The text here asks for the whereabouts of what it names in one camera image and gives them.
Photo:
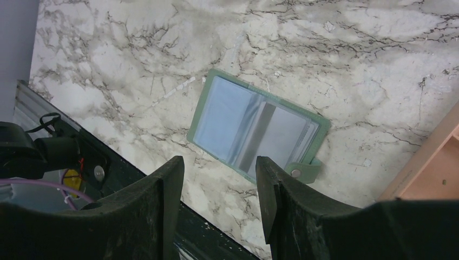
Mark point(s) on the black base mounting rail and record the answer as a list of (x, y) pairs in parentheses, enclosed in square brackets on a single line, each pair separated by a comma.
[(104, 172)]

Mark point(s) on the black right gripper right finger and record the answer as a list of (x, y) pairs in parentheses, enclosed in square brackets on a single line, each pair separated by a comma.
[(302, 223)]

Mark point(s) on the orange plastic file organizer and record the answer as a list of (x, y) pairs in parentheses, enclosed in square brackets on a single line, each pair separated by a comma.
[(432, 172)]

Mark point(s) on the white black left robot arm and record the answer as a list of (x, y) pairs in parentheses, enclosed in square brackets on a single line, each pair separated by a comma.
[(30, 154)]

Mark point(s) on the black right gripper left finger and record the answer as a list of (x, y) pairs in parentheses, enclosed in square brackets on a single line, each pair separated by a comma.
[(136, 222)]

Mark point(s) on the green card holder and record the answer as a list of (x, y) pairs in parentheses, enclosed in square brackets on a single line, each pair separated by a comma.
[(235, 122)]

